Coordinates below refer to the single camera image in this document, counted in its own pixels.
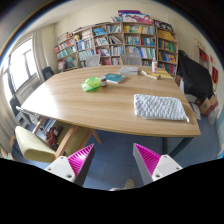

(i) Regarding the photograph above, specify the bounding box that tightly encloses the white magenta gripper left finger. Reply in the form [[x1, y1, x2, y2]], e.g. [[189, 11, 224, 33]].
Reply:
[[46, 144, 95, 186]]

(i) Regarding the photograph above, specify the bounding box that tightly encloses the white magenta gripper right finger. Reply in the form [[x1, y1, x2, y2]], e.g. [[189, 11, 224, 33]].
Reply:
[[133, 143, 182, 185]]

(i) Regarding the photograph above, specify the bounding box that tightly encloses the white waffle towel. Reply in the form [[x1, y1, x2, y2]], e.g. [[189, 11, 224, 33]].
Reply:
[[134, 94, 189, 122]]

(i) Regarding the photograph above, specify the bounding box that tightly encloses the yellow-green armchair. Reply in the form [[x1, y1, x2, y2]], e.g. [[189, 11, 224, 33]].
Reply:
[[15, 121, 102, 163]]

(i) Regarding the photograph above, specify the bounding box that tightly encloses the brown bag on chair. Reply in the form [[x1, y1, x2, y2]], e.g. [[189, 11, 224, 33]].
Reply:
[[46, 126, 63, 150]]

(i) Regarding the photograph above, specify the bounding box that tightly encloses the wooden table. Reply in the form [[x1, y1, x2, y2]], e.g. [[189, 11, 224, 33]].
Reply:
[[20, 64, 202, 160]]

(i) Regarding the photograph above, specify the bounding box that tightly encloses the cardboard box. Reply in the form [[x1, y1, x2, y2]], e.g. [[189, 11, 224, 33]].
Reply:
[[200, 95, 218, 117]]

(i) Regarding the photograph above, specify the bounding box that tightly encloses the small dark jar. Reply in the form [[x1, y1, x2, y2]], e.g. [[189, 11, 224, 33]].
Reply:
[[100, 76, 107, 87]]

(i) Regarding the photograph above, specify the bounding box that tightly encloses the yellow book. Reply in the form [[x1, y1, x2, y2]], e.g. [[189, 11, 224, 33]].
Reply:
[[157, 68, 173, 79]]

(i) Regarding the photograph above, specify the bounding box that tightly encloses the teal book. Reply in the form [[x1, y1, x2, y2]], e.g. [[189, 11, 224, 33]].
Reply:
[[105, 73, 125, 84]]

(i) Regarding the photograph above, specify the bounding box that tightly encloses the black cloth covered object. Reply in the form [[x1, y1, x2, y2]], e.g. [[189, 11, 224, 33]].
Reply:
[[177, 50, 213, 101]]

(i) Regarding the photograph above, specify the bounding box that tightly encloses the grey box of papers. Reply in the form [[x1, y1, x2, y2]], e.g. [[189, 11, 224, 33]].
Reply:
[[119, 66, 138, 75]]

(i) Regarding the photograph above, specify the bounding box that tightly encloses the dark office chair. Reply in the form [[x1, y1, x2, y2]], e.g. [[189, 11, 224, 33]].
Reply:
[[42, 67, 54, 80]]

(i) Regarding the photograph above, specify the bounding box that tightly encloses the clear spray bottle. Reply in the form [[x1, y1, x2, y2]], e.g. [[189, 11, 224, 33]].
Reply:
[[152, 58, 157, 73]]

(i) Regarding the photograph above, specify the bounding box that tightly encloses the grey mesh chair left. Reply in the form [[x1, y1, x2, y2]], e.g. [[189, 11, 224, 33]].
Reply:
[[85, 54, 100, 67]]

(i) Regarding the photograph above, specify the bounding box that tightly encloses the grey mesh chair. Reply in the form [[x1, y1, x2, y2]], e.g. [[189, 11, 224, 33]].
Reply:
[[85, 54, 100, 67], [120, 52, 142, 65]]

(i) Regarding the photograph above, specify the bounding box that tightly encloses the grey mesh chair right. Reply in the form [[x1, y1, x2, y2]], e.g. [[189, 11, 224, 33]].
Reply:
[[120, 52, 142, 65]]

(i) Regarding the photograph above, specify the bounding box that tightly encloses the window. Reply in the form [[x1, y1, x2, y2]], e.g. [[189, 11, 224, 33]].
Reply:
[[3, 38, 37, 99]]

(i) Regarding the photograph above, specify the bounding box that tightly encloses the large wooden bookshelf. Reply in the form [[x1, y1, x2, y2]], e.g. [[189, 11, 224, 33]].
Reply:
[[54, 22, 178, 76]]

